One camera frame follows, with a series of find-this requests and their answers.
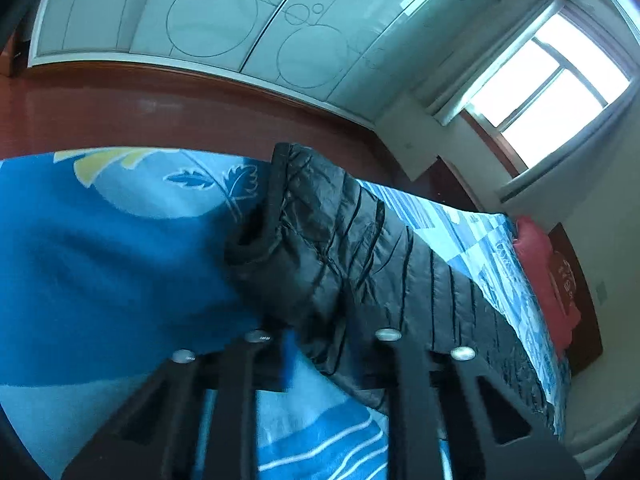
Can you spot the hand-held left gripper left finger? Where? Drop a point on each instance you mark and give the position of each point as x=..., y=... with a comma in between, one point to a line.
x=286, y=366

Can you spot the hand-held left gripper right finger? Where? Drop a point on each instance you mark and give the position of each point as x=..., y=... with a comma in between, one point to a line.
x=406, y=385

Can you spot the black puffer jacket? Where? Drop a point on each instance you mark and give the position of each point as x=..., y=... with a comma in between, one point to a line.
x=325, y=240

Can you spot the red pillow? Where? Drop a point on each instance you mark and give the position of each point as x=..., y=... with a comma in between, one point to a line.
x=539, y=270

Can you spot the brown wooden headboard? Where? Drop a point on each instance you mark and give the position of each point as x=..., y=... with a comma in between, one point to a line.
x=587, y=332

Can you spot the blue printed bed blanket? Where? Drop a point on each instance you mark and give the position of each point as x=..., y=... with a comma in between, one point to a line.
x=100, y=260

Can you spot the white curtain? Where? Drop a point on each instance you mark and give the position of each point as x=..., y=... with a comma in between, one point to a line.
x=480, y=55
x=575, y=160

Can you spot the window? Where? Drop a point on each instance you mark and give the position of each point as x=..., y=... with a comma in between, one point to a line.
x=550, y=80

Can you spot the frosted glass wardrobe doors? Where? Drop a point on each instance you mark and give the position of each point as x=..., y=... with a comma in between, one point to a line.
x=200, y=10

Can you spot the white wall switch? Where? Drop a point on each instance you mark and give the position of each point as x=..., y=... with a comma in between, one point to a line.
x=601, y=291

